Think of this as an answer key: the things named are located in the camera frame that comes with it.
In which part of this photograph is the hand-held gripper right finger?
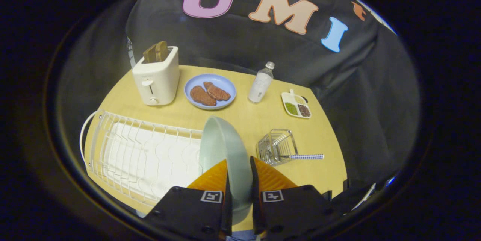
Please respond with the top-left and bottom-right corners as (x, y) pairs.
(250, 156), (340, 240)

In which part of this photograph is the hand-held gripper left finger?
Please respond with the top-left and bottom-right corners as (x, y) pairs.
(144, 159), (233, 240)

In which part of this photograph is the metal wire basket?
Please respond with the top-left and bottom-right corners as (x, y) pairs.
(256, 129), (298, 166)

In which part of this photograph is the pale green plate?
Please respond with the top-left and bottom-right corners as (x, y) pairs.
(199, 116), (253, 226)

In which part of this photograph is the spoon with blue checked handle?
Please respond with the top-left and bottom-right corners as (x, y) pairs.
(280, 154), (324, 160)

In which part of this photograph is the white wire dish rack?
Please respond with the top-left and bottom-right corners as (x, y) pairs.
(80, 109), (204, 208)

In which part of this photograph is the white divided dish with beans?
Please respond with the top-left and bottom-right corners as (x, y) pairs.
(281, 89), (312, 119)

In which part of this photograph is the blue plate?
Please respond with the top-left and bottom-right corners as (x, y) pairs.
(184, 74), (237, 111)

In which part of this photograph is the brown meat piece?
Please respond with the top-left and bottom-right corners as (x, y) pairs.
(203, 82), (231, 101)
(190, 86), (217, 106)

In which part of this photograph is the clear plastic bottle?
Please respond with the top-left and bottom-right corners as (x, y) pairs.
(248, 61), (275, 103)

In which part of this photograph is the white toaster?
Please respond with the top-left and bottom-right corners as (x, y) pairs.
(132, 46), (180, 106)

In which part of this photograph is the black backdrop cloth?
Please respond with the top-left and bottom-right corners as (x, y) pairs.
(56, 0), (421, 196)

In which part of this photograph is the brown bread slice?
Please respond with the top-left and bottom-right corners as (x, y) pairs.
(143, 44), (158, 64)
(155, 41), (169, 62)

